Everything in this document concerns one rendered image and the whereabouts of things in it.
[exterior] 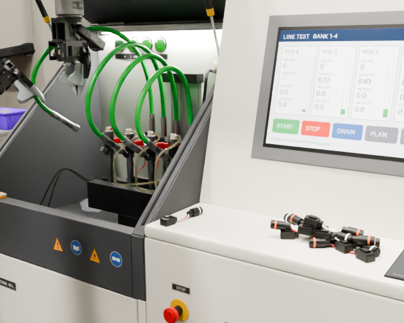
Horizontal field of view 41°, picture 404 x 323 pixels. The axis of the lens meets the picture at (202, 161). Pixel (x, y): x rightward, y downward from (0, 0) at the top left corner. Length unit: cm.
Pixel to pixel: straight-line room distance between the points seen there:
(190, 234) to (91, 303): 39
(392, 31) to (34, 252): 106
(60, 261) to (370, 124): 85
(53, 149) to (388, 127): 113
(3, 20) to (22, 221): 358
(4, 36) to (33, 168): 324
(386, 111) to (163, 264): 59
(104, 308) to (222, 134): 53
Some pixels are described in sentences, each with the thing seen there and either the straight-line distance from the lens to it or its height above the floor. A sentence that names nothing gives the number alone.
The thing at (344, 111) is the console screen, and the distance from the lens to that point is 124.
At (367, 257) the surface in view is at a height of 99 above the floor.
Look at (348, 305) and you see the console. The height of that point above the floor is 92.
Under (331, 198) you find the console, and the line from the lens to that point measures 124.
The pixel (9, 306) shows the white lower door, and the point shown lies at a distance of 174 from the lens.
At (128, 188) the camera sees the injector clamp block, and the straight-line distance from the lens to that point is 155.
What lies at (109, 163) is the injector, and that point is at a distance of 163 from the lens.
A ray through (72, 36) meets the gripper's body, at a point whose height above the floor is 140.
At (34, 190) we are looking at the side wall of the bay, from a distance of 187.
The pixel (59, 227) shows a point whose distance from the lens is 145.
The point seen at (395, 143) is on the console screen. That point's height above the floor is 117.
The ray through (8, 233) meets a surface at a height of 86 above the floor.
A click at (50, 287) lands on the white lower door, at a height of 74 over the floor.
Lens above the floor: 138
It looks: 12 degrees down
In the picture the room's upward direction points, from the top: straight up
